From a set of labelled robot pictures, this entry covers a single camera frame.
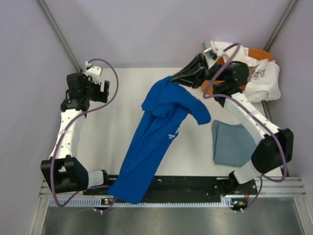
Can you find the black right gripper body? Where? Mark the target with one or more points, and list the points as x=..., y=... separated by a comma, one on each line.
x=220, y=76

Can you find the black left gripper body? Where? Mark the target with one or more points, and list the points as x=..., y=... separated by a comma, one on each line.
x=93, y=90

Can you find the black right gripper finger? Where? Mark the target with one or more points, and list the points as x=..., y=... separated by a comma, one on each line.
x=197, y=66
x=194, y=81

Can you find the blue printed t shirt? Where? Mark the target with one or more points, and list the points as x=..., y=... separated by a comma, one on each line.
x=165, y=107

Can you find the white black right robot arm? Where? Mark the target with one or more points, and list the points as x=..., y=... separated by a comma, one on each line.
x=273, y=144

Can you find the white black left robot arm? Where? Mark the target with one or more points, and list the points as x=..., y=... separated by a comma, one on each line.
x=62, y=171

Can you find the orange plastic basket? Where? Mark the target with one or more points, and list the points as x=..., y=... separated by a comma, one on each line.
x=256, y=58

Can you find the white floral t shirt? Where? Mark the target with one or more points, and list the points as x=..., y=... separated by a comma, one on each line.
x=259, y=73

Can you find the folded grey blue t shirt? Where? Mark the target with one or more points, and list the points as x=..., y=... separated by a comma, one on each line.
x=232, y=145

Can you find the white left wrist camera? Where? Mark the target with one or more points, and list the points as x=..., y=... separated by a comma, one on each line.
x=93, y=73

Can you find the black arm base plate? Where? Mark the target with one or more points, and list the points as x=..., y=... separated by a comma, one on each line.
x=194, y=189

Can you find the grey slotted cable duct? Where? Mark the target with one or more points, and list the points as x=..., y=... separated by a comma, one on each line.
x=105, y=202

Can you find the aluminium frame rail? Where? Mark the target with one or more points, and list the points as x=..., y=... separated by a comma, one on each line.
x=291, y=187

